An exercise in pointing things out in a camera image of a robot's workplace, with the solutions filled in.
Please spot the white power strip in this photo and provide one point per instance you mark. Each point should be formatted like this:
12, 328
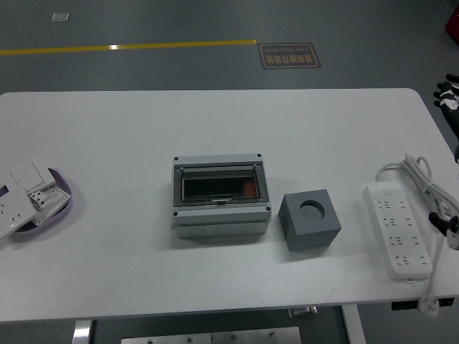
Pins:
398, 229

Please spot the yellow floor line tape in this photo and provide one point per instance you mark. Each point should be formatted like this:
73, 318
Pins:
143, 46

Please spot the silver table bracket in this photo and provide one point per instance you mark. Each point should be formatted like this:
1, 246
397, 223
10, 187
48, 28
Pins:
303, 312

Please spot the grey cube with round hole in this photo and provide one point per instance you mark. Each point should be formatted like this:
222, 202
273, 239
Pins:
308, 233

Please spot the grey enclosure box clear lid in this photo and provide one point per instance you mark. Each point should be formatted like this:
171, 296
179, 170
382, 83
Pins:
222, 218

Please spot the purple tray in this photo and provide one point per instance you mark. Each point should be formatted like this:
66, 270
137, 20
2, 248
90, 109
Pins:
67, 193

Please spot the black table control panel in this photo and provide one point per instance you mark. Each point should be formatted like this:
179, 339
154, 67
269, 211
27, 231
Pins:
404, 306

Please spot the small black table fitting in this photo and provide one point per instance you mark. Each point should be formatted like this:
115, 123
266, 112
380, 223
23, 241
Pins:
446, 302

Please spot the red object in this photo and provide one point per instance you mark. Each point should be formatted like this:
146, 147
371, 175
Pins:
452, 25

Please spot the white table leg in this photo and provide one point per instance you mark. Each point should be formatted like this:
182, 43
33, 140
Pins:
353, 326
81, 333

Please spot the white power plug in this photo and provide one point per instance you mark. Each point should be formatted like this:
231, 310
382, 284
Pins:
429, 308

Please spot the metal base plate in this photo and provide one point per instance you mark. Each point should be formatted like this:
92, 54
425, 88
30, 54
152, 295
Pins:
211, 338

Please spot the white wall switch panel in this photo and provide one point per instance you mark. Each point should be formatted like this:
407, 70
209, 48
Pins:
28, 173

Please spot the brown floor sign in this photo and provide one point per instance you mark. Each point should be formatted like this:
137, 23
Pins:
288, 55

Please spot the white plastic electrical part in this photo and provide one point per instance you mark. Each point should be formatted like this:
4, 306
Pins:
55, 202

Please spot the orange cylinder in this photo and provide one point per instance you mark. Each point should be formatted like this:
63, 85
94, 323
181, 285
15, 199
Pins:
247, 188

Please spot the white wall socket panel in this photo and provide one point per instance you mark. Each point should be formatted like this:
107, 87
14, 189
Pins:
14, 211

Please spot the small grey floor plate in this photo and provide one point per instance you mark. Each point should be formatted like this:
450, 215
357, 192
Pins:
60, 16

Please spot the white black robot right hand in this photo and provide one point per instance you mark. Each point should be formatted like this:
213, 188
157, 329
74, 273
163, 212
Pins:
448, 95

